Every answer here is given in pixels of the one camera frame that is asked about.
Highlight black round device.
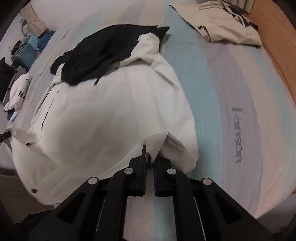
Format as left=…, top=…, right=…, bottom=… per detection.
left=10, top=40, right=25, bottom=56

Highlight beige curtain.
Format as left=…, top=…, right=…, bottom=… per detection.
left=228, top=0, right=255, bottom=13
left=22, top=0, right=50, bottom=32

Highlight white and blue garment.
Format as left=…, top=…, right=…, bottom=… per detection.
left=3, top=73, right=31, bottom=121

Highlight white and black jacket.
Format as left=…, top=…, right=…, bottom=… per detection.
left=6, top=24, right=200, bottom=207

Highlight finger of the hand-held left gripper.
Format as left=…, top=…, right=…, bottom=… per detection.
left=0, top=131, right=12, bottom=145

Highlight teal suitcase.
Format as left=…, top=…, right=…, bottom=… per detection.
left=17, top=43, right=38, bottom=71

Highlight light blue cloth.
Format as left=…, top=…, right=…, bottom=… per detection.
left=26, top=35, right=40, bottom=50

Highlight wooden headboard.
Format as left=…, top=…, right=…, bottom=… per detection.
left=240, top=0, right=296, bottom=102

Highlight silver suitcase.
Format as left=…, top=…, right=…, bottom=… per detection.
left=2, top=67, right=26, bottom=102

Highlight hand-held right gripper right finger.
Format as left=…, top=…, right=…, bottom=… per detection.
left=153, top=156, right=274, bottom=241

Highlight dark blue clothes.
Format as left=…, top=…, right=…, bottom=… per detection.
left=37, top=30, right=56, bottom=50

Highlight black backpack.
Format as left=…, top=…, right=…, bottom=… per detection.
left=0, top=58, right=14, bottom=101

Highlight beige jacket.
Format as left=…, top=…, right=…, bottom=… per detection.
left=171, top=0, right=263, bottom=46

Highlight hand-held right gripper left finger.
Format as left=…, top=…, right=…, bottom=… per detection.
left=28, top=145, right=147, bottom=241

